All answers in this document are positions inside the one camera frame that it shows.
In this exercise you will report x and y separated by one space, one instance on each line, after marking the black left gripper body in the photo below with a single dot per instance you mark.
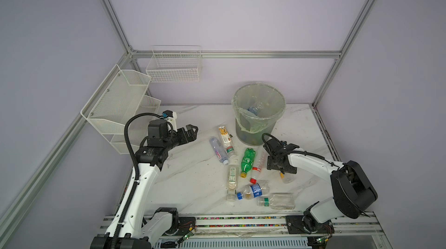
173 140

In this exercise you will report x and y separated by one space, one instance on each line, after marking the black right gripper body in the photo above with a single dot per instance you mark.
270 164

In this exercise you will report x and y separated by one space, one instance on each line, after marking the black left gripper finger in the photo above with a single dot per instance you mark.
191 130
185 138

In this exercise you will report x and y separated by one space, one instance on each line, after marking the clear bottle red cap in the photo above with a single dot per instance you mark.
259 163

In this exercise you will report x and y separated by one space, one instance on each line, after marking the clear bottle orange label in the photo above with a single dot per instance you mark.
287 178

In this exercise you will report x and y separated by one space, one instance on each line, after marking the green soda bottle yellow cap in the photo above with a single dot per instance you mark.
247 162

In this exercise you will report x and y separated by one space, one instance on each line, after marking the clear bottle sunflower label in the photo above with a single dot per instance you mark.
227 141

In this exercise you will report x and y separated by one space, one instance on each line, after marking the clear crushed bottle white label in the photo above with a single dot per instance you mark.
219 150

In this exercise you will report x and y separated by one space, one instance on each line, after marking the small bottle green white label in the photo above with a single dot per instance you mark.
232 183

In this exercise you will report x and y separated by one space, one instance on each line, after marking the bottle blue label white cap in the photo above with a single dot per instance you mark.
256 108

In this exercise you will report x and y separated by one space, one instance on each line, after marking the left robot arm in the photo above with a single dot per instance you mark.
129 230

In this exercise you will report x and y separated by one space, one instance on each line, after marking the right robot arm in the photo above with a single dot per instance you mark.
352 191

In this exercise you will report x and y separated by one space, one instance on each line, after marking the grey mesh waste bin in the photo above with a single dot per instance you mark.
258 120

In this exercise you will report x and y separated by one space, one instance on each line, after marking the green plastic bin liner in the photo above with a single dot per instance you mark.
258 108

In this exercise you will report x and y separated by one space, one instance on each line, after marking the clear bottle green cap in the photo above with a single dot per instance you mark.
277 201

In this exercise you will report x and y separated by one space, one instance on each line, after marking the white mesh two-tier shelf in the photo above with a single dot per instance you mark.
122 95

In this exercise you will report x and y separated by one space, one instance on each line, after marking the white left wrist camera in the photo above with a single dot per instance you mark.
171 117

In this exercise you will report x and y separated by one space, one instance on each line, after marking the white wire wall basket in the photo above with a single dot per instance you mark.
175 63

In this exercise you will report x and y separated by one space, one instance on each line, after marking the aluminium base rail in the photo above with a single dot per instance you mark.
273 231

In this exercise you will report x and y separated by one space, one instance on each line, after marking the aluminium frame profile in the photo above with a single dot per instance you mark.
20 207

